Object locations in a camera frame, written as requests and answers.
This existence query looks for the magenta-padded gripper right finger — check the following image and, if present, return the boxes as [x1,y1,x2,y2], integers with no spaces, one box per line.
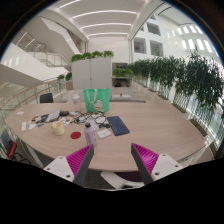
[130,142,185,186]

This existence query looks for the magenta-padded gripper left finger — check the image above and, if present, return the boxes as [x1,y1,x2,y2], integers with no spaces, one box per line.
[43,143,95,188]

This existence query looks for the purple drink bottle black cap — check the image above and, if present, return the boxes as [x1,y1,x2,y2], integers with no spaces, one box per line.
[83,122,98,148]

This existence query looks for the flat round red coaster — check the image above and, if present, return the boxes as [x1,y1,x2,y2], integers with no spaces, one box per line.
[70,131,82,140]

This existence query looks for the cream yellow mug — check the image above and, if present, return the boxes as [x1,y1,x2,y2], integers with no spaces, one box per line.
[51,121,66,136]

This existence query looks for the brown book with papers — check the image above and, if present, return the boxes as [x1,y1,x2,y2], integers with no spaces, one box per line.
[44,109,62,123]

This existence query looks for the white chair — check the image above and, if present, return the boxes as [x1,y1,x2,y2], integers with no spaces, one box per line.
[100,170,146,190]

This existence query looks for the red and black chair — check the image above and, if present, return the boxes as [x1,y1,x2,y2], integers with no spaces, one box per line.
[0,129,22,162]

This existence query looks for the white paper card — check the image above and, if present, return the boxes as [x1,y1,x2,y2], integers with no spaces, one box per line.
[96,128,112,139]

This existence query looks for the dark blue keyboard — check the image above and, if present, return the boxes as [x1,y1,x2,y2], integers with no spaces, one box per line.
[106,115,131,137]

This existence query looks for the clear shaker bottle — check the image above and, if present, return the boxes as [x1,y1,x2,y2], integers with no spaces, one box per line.
[71,93,82,113]

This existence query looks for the black office chair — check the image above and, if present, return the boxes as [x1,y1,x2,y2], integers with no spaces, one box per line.
[39,92,54,104]

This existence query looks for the green tote bag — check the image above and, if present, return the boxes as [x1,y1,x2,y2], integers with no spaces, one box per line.
[82,88,111,114]

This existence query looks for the row of green hedge plants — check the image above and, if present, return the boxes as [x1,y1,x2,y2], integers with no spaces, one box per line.
[128,53,224,118]

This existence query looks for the shelf unit with plants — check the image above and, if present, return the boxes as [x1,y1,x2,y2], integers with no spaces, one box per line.
[111,62,134,98]

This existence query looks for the tall white cabinet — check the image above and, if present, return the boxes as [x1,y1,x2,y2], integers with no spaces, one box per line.
[71,57,113,91]

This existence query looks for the green plants atop cabinet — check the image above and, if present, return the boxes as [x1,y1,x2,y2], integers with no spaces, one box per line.
[70,50,115,63]

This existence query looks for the group of ceiling light strips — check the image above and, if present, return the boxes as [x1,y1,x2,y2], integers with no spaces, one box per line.
[58,0,139,38]

